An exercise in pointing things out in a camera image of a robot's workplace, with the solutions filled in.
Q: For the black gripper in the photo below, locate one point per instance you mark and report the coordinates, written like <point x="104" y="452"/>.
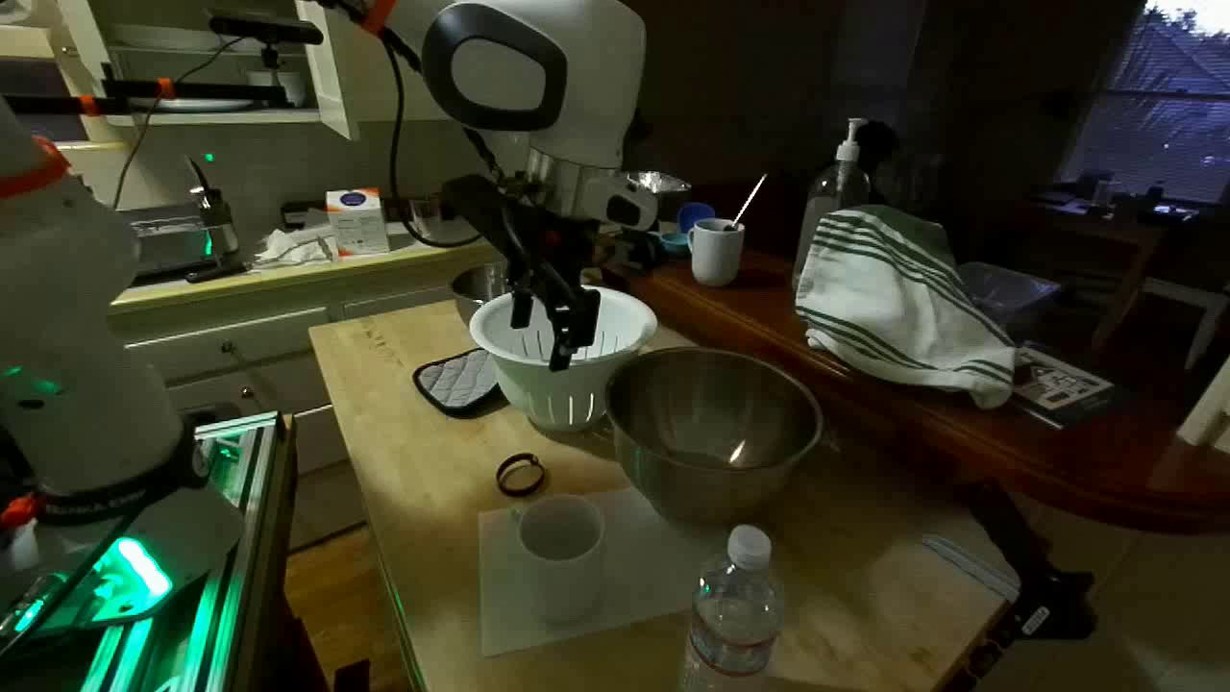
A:
<point x="539" y="252"/>

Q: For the clear pump bottle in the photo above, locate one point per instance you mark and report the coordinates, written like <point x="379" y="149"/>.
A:
<point x="839" y="178"/>

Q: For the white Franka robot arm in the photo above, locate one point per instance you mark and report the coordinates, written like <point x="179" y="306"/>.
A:
<point x="577" y="51"/>

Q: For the white plastic colander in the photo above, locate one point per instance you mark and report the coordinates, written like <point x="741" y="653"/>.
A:
<point x="628" y="336"/>

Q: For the blue bowl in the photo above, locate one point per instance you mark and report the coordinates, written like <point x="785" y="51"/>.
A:
<point x="695" y="211"/>

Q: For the large empty silver bowl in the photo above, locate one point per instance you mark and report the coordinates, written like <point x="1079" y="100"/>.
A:
<point x="713" y="486"/>

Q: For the clear plastic water bottle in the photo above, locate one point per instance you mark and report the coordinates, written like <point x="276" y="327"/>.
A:
<point x="732" y="627"/>

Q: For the black quilted pot holder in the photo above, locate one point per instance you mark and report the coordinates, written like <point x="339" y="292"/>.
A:
<point x="455" y="380"/>

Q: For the aluminium foil tray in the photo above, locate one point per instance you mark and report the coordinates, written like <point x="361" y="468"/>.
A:
<point x="655" y="181"/>

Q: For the white mug with stirrer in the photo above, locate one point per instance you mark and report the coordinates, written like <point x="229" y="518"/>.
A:
<point x="718" y="254"/>

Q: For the white tissue box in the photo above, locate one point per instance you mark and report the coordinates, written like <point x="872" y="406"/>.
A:
<point x="356" y="225"/>

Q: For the thin white stirrer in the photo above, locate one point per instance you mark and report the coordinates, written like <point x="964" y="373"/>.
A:
<point x="753" y="200"/>

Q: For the white crumpled paper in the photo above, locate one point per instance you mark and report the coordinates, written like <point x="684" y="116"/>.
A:
<point x="293" y="247"/>

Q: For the white rectangular mat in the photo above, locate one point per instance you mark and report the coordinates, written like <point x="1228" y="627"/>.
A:
<point x="641" y="579"/>

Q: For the white drawer cabinet counter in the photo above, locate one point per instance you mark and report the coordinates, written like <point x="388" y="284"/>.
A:
<point x="234" y="346"/>

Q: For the black stand with green light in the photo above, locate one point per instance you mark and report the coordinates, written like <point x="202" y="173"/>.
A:
<point x="212" y="216"/>

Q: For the green striped white towel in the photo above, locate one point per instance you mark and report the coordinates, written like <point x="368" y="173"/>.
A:
<point x="898" y="307"/>

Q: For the silver box device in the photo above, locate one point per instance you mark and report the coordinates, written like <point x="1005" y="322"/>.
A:
<point x="161" y="243"/>

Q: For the dark wooden counter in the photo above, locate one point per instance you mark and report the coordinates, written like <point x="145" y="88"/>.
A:
<point x="923" y="434"/>

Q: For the clear plastic container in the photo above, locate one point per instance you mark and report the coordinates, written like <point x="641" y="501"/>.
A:
<point x="1022" y="292"/>

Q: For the printed paper sheet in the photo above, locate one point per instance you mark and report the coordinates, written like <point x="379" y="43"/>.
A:
<point x="1063" y="380"/>

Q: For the black table clamp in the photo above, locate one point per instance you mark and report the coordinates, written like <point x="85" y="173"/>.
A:
<point x="1060" y="600"/>

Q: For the window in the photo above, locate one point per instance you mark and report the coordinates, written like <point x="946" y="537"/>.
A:
<point x="1155" y="127"/>

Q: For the white wall shelf cabinet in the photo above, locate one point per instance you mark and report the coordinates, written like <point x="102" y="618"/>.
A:
<point x="338" y="64"/>

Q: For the aluminium robot stand frame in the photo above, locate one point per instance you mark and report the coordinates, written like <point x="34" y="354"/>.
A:
<point x="250" y="538"/>

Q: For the grey metal base plate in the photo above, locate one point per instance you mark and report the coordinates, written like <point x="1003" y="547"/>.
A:
<point x="179" y="538"/>

